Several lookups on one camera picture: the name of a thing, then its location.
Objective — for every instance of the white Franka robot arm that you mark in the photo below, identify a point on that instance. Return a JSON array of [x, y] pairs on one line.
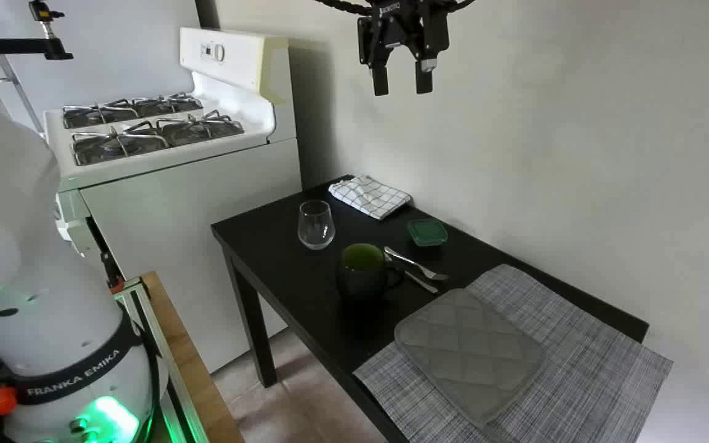
[[17, 285]]

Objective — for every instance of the clear stemless glass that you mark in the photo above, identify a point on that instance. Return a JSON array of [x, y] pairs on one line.
[[315, 225]]

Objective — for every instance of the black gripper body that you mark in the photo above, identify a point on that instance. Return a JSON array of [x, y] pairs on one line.
[[407, 25]]

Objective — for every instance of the small green container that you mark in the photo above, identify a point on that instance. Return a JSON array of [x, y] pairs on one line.
[[426, 233]]

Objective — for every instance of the black clamp bar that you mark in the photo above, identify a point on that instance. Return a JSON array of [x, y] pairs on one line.
[[17, 48]]

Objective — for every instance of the white gas stove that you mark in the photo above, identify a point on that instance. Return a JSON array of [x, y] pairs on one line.
[[182, 213]]

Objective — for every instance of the silver spoon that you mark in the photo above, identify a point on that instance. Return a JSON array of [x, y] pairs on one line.
[[418, 283]]

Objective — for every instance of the grey woven placemat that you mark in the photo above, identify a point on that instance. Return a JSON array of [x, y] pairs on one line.
[[592, 377]]

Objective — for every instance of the black table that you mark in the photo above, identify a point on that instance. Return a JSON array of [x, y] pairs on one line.
[[288, 271]]

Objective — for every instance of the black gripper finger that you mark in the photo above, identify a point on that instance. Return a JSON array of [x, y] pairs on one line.
[[426, 75], [380, 78]]

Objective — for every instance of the black mug green inside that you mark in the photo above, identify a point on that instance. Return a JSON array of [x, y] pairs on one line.
[[362, 273]]

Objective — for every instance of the grey quilted potholder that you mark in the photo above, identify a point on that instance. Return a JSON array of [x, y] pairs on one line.
[[469, 352]]

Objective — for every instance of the wooden board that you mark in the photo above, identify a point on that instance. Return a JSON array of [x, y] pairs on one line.
[[195, 377]]

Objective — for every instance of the white checked dish towel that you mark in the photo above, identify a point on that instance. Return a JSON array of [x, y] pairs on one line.
[[370, 198]]

